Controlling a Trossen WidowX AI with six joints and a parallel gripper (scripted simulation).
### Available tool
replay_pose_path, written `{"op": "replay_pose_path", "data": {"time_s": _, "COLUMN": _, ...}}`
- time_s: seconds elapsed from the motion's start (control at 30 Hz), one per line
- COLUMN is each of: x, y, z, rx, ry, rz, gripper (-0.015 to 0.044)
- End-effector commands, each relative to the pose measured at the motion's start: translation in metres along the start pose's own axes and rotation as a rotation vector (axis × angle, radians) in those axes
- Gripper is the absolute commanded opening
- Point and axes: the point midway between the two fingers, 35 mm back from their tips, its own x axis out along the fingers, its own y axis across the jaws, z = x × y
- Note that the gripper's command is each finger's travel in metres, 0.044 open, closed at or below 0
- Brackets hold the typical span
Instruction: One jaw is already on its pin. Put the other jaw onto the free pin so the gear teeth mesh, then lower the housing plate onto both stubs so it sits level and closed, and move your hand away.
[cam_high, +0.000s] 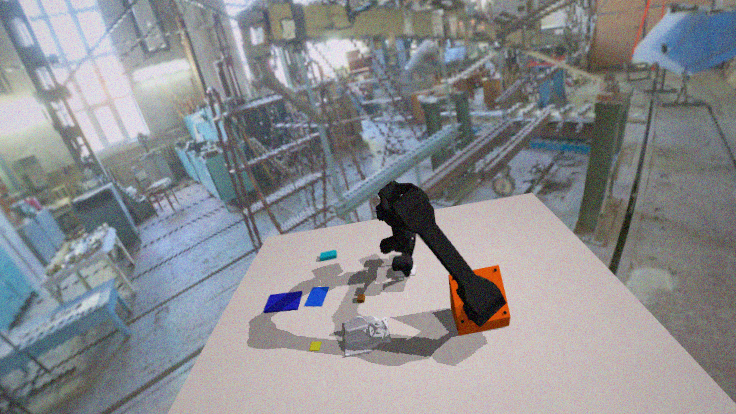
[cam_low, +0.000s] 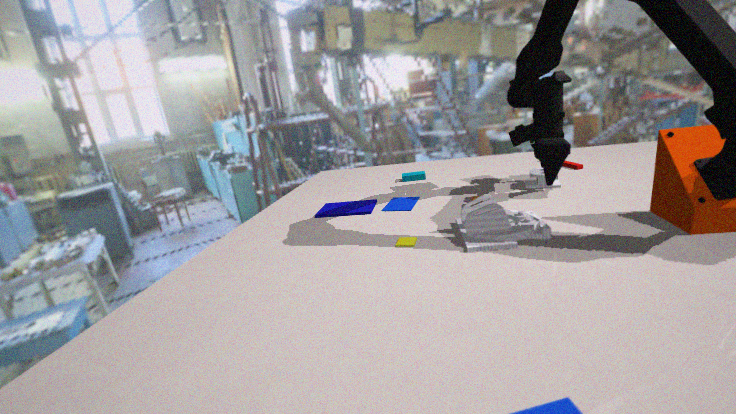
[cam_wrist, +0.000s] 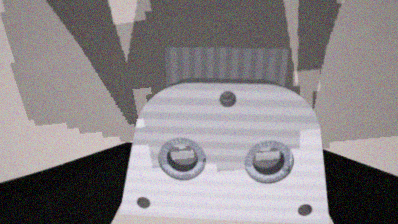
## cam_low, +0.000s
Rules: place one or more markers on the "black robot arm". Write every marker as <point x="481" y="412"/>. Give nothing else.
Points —
<point x="695" y="28"/>

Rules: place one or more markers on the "yellow flat tile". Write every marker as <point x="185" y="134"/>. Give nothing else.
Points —
<point x="406" y="242"/>

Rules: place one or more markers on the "red flat bar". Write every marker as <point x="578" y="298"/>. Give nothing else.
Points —
<point x="573" y="165"/>

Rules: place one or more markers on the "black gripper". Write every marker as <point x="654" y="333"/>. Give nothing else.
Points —
<point x="551" y="149"/>

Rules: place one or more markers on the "small teal block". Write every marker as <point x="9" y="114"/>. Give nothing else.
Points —
<point x="413" y="176"/>

